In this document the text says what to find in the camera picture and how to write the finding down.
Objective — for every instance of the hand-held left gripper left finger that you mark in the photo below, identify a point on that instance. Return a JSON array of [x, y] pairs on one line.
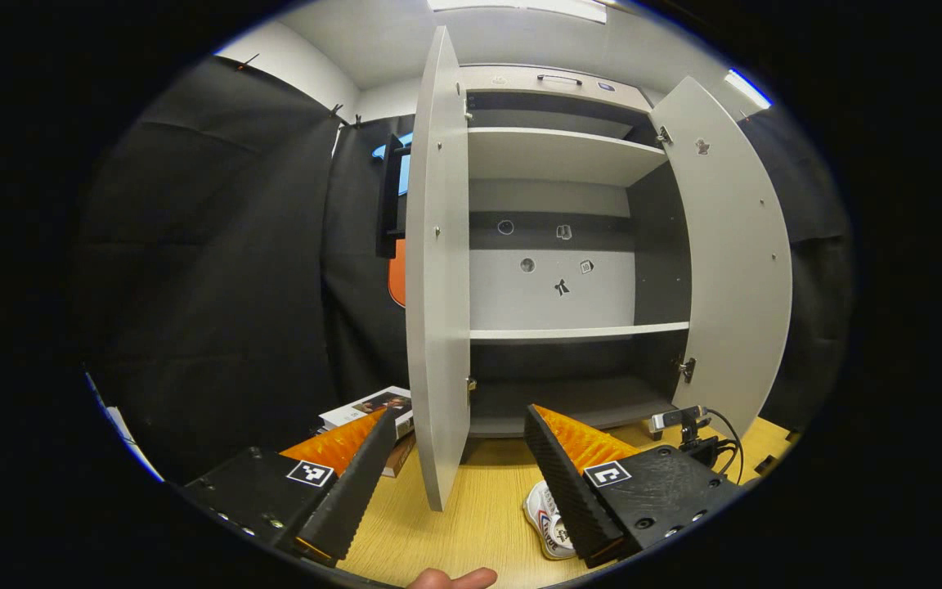
[[348, 499]]

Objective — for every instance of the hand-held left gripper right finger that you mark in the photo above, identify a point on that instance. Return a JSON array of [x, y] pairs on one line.
[[569, 491]]

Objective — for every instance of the white shoe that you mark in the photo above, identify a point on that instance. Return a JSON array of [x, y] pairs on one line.
[[545, 523]]

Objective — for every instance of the grey cabinet door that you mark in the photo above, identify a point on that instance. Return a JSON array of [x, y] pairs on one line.
[[733, 270], [438, 286]]

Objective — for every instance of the grey shoe cabinet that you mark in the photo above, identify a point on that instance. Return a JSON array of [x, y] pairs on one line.
[[553, 294]]

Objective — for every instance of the white cabinet shelf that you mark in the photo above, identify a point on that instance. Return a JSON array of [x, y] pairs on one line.
[[577, 331], [561, 154]]

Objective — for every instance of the grey cabinet drawer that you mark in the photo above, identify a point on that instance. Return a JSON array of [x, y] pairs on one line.
[[553, 88]]

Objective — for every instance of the brown book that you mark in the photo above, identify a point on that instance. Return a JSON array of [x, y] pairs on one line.
[[399, 458]]

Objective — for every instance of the white cover book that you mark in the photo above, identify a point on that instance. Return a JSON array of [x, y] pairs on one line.
[[361, 405]]

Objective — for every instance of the white blue panel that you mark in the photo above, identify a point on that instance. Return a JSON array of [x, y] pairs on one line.
[[123, 425]]

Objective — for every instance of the black backdrop cloth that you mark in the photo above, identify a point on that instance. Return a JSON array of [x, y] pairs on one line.
[[209, 270]]

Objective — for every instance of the ceiling light panel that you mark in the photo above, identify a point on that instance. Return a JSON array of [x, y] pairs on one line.
[[747, 88], [520, 6]]

